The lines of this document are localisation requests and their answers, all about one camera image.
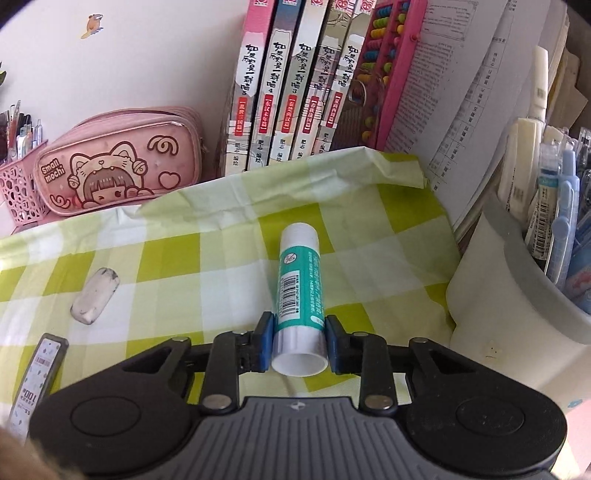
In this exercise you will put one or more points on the dirty white eraser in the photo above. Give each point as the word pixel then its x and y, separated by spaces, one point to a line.
pixel 94 295

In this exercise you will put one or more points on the pink cartoon pencil case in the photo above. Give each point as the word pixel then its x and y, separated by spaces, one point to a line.
pixel 120 161

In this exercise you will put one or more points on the bunch of pens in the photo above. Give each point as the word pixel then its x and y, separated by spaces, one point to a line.
pixel 21 134

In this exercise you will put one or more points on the pink perforated pen holder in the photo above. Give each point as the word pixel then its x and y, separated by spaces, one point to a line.
pixel 21 194

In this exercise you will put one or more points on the white labelled flat box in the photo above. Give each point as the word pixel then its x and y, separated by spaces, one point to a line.
pixel 39 374

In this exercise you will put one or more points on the person's right forearm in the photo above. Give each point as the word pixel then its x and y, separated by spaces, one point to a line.
pixel 23 461

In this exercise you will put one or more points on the green checked tablecloth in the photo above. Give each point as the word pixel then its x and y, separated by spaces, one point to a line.
pixel 184 258

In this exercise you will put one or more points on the bundle of pens and markers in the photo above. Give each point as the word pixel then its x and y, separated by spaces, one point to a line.
pixel 549 194

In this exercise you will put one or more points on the stack of printed papers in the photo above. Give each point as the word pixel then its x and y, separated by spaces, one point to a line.
pixel 461 92

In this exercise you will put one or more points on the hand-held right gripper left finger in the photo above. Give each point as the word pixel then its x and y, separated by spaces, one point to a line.
pixel 264 342

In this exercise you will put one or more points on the pink abacus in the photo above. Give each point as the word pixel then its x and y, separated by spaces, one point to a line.
pixel 392 60

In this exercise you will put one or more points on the green white glue stick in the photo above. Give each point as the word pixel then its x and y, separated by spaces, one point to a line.
pixel 296 277

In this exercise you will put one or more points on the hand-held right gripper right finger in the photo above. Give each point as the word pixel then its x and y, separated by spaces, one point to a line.
pixel 334 347

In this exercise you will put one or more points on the white grey pen cup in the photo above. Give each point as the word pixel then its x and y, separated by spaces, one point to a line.
pixel 489 286

